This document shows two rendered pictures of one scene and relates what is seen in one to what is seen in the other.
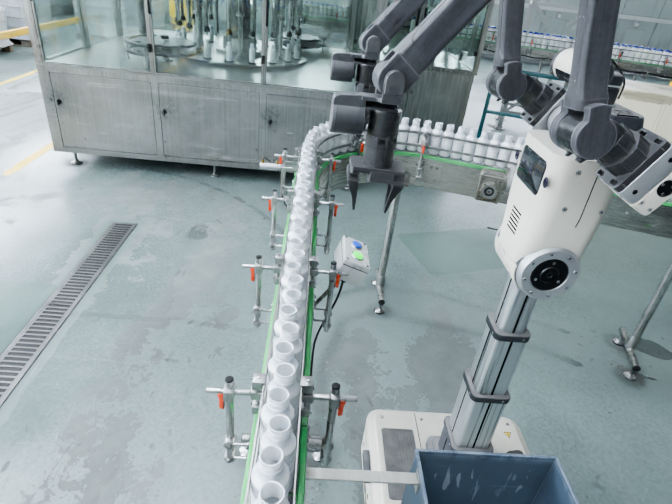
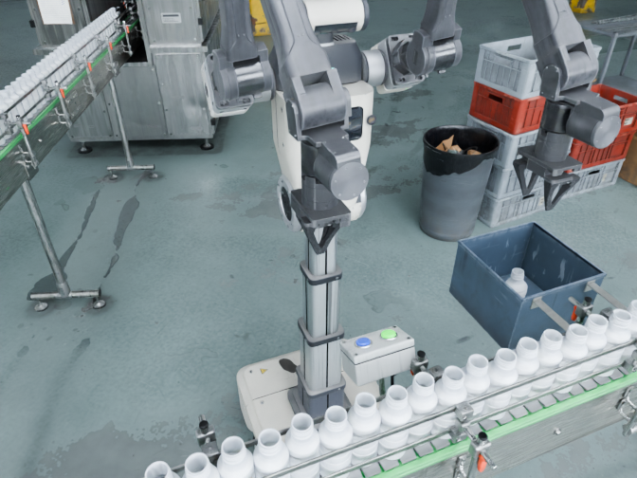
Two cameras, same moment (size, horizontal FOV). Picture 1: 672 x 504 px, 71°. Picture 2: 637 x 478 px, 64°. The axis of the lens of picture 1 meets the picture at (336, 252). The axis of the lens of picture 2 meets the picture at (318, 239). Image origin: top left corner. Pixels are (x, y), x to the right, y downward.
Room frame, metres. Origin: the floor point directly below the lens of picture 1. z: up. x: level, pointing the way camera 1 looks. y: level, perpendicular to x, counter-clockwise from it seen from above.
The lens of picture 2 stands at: (1.53, 0.63, 1.90)
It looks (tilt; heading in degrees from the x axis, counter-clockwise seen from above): 35 degrees down; 252
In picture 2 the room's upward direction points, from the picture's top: straight up
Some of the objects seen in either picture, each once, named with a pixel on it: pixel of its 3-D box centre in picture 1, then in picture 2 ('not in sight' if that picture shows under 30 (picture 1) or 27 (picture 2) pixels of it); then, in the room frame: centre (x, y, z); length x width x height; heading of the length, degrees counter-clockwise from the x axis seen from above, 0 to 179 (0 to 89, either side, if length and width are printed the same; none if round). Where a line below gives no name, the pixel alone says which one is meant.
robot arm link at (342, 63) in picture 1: (353, 58); (332, 143); (1.32, 0.01, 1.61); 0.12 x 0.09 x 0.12; 96
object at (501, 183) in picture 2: not in sight; (512, 162); (-0.70, -1.98, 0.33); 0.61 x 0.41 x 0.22; 10
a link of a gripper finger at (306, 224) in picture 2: not in sight; (317, 226); (1.32, -0.04, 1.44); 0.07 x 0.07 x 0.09; 4
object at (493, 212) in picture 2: not in sight; (505, 191); (-0.70, -1.98, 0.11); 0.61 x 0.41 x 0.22; 10
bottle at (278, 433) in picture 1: (277, 455); not in sight; (0.51, 0.06, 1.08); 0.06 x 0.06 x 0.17
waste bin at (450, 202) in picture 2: not in sight; (453, 185); (-0.16, -1.84, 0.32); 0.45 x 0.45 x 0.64
